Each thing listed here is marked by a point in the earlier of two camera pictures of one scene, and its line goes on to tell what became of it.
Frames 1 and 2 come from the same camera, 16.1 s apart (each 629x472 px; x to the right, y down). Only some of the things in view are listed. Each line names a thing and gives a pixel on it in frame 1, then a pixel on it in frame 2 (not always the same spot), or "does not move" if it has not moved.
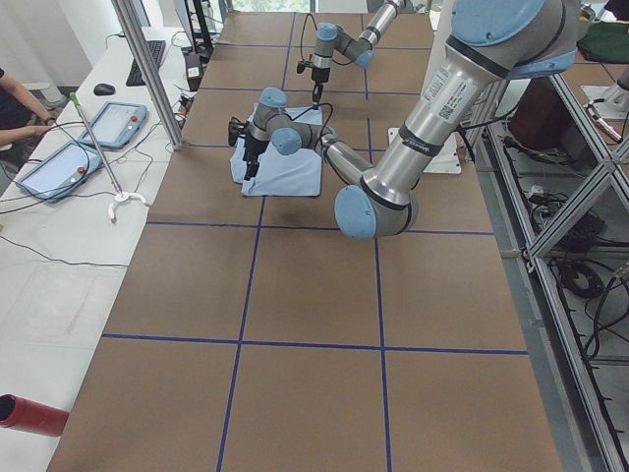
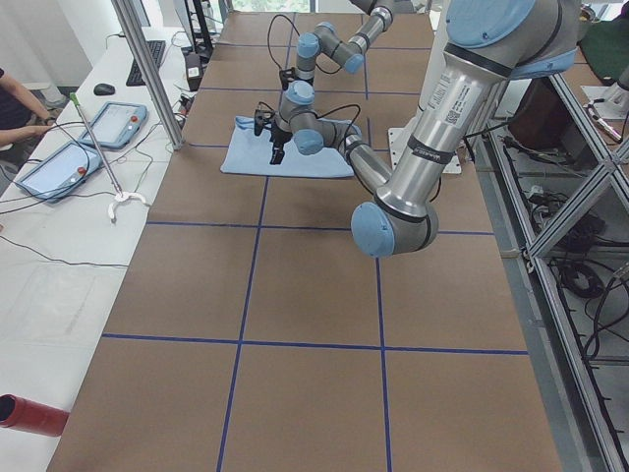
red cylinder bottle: (31, 416) does not move
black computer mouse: (103, 88) does not move
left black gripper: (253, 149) → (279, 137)
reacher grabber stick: (121, 197) does not move
